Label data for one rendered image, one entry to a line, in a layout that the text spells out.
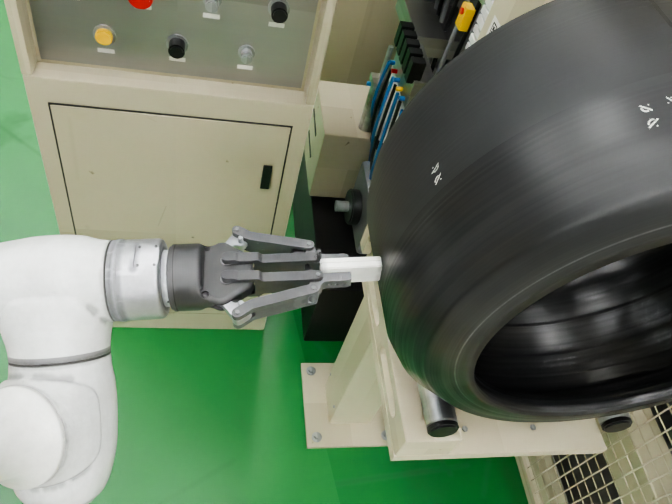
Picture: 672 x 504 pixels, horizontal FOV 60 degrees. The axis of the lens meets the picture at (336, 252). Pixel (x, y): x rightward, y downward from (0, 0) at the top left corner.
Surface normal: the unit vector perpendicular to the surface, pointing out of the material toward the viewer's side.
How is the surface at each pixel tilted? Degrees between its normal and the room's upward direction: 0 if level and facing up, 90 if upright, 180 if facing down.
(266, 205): 90
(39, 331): 44
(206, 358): 0
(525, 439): 0
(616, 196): 56
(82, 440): 65
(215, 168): 90
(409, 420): 0
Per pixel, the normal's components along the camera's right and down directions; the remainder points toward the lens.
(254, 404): 0.21, -0.61
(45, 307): 0.16, 0.11
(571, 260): -0.02, 0.70
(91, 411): 0.92, -0.10
